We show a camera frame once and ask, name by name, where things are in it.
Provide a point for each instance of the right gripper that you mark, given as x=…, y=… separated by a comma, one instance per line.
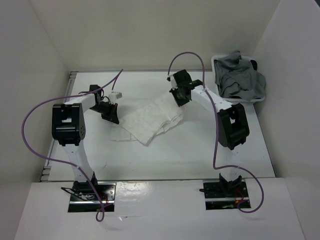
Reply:
x=180, y=102

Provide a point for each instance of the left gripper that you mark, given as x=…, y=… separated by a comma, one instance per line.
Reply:
x=112, y=115

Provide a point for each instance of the white pleated skirt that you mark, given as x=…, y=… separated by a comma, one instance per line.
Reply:
x=148, y=121

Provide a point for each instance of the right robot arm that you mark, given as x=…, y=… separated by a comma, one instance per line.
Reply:
x=231, y=124

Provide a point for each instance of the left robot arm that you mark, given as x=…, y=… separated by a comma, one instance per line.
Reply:
x=69, y=129

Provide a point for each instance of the grey skirt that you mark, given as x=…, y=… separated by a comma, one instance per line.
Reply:
x=238, y=78

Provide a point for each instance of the white laundry basket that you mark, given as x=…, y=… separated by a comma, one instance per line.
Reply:
x=215, y=86

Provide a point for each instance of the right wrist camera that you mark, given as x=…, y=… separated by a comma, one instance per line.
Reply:
x=171, y=79

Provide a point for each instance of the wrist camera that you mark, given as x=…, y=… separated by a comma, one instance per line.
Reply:
x=114, y=96
x=171, y=79

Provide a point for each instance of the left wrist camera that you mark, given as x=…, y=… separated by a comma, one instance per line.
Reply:
x=114, y=96

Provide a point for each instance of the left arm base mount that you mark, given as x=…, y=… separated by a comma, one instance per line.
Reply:
x=84, y=200

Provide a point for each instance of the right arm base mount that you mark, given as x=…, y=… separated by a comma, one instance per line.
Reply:
x=216, y=199

